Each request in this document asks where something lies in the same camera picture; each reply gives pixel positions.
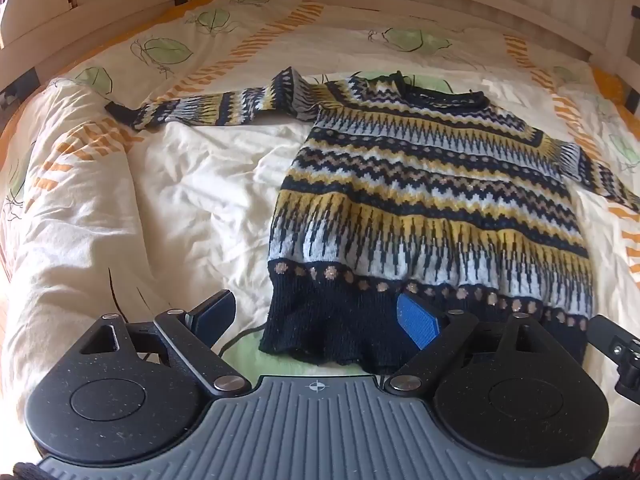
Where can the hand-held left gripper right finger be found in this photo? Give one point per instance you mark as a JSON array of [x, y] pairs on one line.
[[418, 323]]

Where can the patterned knit sweater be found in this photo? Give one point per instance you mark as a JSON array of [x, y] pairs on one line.
[[400, 210]]

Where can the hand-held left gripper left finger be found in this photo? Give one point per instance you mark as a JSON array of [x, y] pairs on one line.
[[219, 311]]

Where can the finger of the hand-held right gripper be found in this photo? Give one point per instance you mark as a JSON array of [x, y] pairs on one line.
[[616, 346]]

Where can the leaf print duvet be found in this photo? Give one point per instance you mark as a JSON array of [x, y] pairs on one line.
[[150, 190]]

